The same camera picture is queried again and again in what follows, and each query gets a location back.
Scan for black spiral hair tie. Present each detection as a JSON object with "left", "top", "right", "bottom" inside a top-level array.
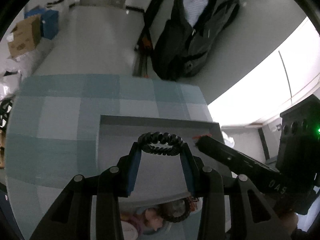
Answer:
[
  {"left": 137, "top": 131, "right": 185, "bottom": 158},
  {"left": 157, "top": 197, "right": 193, "bottom": 223}
]

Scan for right hand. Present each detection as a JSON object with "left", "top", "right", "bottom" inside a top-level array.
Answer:
[{"left": 280, "top": 212, "right": 298, "bottom": 236}]

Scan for white purple round container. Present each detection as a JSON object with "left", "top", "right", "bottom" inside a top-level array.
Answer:
[{"left": 121, "top": 221, "right": 138, "bottom": 240}]

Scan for grey cardboard box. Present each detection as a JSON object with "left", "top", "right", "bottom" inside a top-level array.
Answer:
[{"left": 96, "top": 114, "right": 232, "bottom": 201}]

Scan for teal checked tablecloth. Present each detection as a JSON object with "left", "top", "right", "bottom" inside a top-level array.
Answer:
[{"left": 5, "top": 74, "right": 212, "bottom": 239}]

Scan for black hanging jacket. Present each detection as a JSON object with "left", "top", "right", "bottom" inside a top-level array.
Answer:
[{"left": 151, "top": 0, "right": 240, "bottom": 81}]

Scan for white bags on floor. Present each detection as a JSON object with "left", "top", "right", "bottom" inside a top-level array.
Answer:
[{"left": 1, "top": 52, "right": 39, "bottom": 101}]

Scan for striped shirt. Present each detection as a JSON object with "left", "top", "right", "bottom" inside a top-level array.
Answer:
[{"left": 183, "top": 0, "right": 209, "bottom": 27}]

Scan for brown cardboard box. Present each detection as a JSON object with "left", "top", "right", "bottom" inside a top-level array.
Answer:
[{"left": 7, "top": 15, "right": 41, "bottom": 57}]

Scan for blue box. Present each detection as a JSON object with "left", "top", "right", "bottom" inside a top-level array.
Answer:
[{"left": 24, "top": 8, "right": 59, "bottom": 40}]

